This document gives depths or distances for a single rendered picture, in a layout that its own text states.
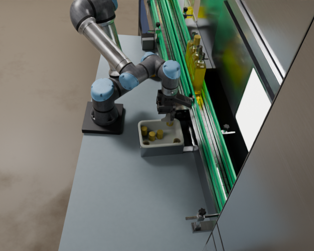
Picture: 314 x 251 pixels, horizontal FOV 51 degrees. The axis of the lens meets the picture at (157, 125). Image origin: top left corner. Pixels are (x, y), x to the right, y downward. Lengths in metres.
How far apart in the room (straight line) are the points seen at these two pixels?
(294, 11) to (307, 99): 0.81
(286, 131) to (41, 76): 3.00
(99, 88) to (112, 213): 0.61
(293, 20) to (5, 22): 3.40
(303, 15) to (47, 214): 1.97
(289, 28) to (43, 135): 2.13
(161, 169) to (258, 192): 1.12
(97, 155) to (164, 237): 0.54
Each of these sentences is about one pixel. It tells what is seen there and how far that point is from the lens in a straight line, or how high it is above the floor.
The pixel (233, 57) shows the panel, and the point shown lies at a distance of 1.64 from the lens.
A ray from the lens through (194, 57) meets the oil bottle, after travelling 1.77.
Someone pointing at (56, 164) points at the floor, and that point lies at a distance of 2.66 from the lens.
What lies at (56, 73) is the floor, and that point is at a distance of 3.35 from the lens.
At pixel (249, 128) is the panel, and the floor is 1.08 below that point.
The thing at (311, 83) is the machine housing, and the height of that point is 1.92.
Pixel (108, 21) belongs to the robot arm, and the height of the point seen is 1.29.
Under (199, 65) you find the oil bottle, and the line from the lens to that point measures 1.72.
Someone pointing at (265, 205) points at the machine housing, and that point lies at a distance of 0.58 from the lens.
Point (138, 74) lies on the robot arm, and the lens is 1.40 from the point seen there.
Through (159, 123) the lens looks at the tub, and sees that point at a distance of 1.77.
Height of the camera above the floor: 2.18
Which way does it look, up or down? 50 degrees down
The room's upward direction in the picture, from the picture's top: 5 degrees clockwise
